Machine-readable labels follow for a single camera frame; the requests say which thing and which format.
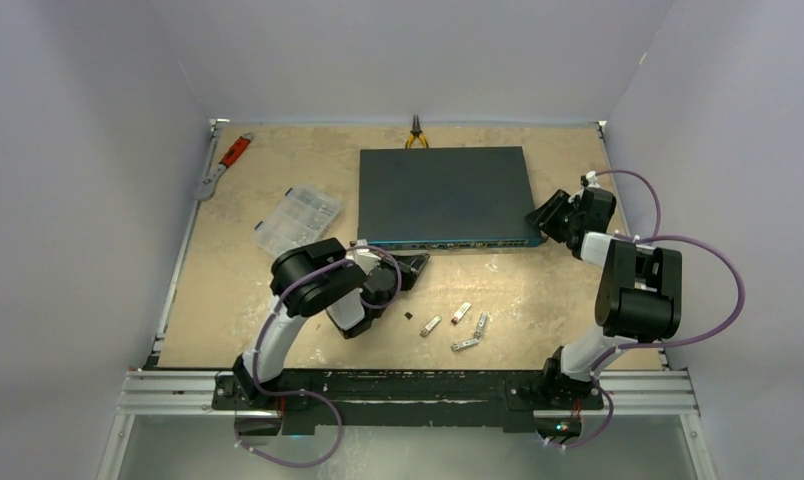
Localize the small white plug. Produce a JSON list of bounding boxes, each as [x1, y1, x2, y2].
[[451, 338, 480, 353], [420, 316, 442, 338], [451, 302, 472, 325], [473, 312, 489, 339]]

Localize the dark grey network switch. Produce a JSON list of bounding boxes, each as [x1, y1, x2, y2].
[[357, 146, 544, 251]]

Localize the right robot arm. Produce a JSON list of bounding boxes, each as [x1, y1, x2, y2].
[[526, 187, 682, 407]]

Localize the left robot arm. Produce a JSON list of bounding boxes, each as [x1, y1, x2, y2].
[[233, 238, 430, 409]]

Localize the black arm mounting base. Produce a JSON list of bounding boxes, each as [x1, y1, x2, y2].
[[212, 369, 603, 435]]

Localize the clear plastic organizer box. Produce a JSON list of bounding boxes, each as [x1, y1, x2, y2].
[[251, 185, 343, 258]]

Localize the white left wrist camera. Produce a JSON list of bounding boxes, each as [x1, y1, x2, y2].
[[347, 240, 381, 274]]

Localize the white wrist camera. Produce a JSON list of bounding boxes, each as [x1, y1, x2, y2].
[[580, 171, 601, 194], [347, 240, 381, 274]]

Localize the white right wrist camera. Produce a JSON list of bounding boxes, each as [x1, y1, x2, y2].
[[580, 171, 601, 194]]

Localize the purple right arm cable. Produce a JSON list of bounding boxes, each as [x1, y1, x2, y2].
[[544, 169, 747, 452]]

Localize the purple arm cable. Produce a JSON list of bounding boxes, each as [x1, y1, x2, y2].
[[544, 169, 747, 452], [232, 245, 403, 468]]

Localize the yellow handled pliers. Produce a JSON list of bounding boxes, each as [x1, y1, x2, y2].
[[405, 114, 429, 149]]

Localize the red handled adjustable wrench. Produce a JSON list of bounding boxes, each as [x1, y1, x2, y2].
[[194, 132, 254, 202]]

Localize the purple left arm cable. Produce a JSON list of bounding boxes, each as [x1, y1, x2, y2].
[[232, 245, 403, 468]]

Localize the aluminium frame rail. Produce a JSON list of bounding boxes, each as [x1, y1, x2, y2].
[[118, 370, 699, 415]]

